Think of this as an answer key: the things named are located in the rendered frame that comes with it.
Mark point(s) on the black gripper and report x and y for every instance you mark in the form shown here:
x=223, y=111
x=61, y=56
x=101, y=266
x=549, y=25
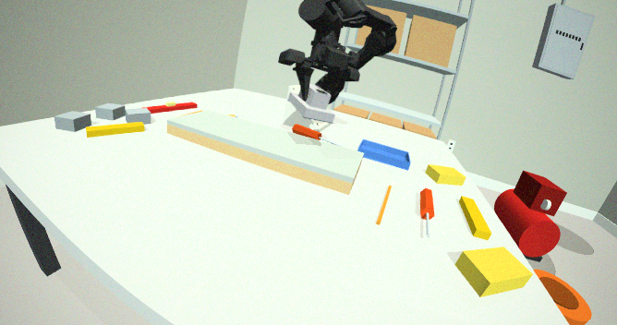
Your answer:
x=304, y=65

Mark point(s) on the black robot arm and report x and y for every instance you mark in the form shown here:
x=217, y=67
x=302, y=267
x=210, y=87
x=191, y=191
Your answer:
x=329, y=16

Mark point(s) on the orange-handled screwdriver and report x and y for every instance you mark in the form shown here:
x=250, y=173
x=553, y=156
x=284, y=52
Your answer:
x=307, y=132
x=426, y=207

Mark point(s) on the yellow flat block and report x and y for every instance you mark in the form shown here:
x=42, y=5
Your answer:
x=491, y=271
x=445, y=175

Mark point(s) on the white panel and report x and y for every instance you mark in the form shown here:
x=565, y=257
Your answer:
x=314, y=161

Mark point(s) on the blue rectangular tray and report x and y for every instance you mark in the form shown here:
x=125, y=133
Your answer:
x=384, y=154

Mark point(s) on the yellow flat bar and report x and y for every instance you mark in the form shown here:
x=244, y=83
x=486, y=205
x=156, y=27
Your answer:
x=474, y=218
x=99, y=131

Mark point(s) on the red spirit level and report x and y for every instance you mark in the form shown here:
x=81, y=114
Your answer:
x=171, y=106

